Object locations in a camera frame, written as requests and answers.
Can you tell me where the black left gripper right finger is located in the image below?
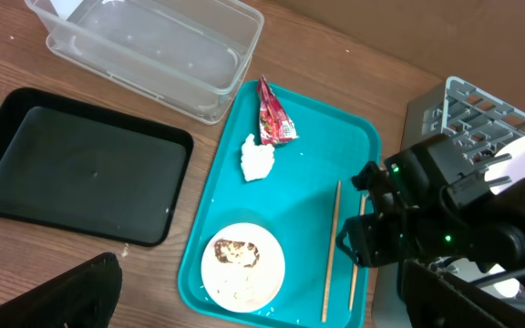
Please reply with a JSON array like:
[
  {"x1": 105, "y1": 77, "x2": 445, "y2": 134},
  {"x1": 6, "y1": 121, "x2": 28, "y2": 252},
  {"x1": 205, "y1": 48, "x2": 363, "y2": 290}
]
[{"x1": 401, "y1": 261, "x2": 525, "y2": 328}]

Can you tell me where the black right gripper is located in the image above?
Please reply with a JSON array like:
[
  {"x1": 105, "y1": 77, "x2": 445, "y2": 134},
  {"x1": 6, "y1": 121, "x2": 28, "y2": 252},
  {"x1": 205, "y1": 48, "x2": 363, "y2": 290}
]
[{"x1": 335, "y1": 134, "x2": 472, "y2": 268}]

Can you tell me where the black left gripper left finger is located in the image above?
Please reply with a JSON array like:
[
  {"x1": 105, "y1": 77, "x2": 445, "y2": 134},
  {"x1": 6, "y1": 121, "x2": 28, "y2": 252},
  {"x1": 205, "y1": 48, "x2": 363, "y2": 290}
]
[{"x1": 0, "y1": 252, "x2": 123, "y2": 328}]

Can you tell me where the wooden chopstick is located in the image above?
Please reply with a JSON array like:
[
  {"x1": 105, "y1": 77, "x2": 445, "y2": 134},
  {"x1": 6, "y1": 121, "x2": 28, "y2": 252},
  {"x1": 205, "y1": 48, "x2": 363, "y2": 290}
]
[
  {"x1": 321, "y1": 180, "x2": 342, "y2": 323},
  {"x1": 348, "y1": 194, "x2": 367, "y2": 313}
]

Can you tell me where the white plastic cup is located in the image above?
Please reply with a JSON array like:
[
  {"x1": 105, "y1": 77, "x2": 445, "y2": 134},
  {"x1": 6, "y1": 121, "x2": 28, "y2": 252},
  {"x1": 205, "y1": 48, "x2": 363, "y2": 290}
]
[{"x1": 447, "y1": 259, "x2": 520, "y2": 299}]

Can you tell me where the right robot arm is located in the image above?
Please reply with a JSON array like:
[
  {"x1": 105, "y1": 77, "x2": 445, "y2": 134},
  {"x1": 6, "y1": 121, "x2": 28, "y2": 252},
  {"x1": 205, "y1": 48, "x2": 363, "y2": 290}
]
[{"x1": 335, "y1": 134, "x2": 525, "y2": 286}]

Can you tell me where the grey dishwasher rack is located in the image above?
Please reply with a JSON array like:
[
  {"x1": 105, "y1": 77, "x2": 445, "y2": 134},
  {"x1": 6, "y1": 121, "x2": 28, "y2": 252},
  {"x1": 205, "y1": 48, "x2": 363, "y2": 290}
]
[{"x1": 370, "y1": 76, "x2": 525, "y2": 328}]

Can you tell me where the teal serving tray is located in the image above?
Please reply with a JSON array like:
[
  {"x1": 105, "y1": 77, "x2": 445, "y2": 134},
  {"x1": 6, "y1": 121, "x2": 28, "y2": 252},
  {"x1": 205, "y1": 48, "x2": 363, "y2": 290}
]
[{"x1": 178, "y1": 82, "x2": 380, "y2": 327}]

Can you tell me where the black plastic tray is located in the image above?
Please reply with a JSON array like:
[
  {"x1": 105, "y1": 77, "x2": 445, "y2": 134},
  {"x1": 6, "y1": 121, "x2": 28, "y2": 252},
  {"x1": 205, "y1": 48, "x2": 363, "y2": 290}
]
[{"x1": 0, "y1": 87, "x2": 194, "y2": 247}]

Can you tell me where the white bowl with leftovers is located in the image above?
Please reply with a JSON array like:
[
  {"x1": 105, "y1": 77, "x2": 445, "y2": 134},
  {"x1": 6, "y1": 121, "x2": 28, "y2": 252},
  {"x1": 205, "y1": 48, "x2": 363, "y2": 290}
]
[{"x1": 201, "y1": 222, "x2": 286, "y2": 313}]

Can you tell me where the red snack wrapper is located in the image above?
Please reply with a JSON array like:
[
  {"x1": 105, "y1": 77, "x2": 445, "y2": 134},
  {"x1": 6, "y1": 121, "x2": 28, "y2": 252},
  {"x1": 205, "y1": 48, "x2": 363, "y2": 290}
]
[{"x1": 256, "y1": 76, "x2": 299, "y2": 146}]

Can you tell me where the crumpled white napkin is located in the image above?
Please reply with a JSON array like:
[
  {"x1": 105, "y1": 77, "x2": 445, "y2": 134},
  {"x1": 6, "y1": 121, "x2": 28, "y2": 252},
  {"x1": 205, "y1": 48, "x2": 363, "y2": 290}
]
[{"x1": 241, "y1": 134, "x2": 275, "y2": 182}]

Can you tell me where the clear plastic bin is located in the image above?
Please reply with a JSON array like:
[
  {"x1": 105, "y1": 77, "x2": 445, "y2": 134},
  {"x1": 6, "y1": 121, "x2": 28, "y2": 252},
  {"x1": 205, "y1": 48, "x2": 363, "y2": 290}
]
[{"x1": 25, "y1": 0, "x2": 264, "y2": 125}]

